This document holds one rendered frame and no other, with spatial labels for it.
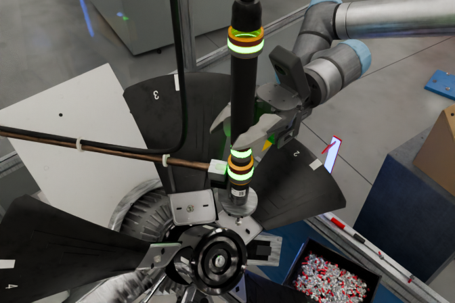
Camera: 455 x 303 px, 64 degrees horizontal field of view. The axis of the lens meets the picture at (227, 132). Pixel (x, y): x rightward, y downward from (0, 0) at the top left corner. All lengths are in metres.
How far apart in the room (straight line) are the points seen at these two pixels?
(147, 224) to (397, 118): 2.44
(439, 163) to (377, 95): 2.02
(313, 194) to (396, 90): 2.49
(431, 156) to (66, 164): 0.96
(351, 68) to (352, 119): 2.17
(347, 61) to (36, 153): 0.65
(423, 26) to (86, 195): 0.76
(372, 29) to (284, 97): 0.27
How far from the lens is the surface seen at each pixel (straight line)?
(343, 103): 2.98
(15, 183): 1.36
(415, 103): 3.19
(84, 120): 0.87
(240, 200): 0.68
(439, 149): 1.16
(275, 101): 0.58
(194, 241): 0.67
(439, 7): 0.75
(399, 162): 1.23
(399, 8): 0.77
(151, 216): 0.80
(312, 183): 0.86
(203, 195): 0.70
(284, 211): 0.80
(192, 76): 0.71
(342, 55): 0.70
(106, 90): 0.89
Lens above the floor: 1.85
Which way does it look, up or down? 45 degrees down
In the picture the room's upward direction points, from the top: straight up
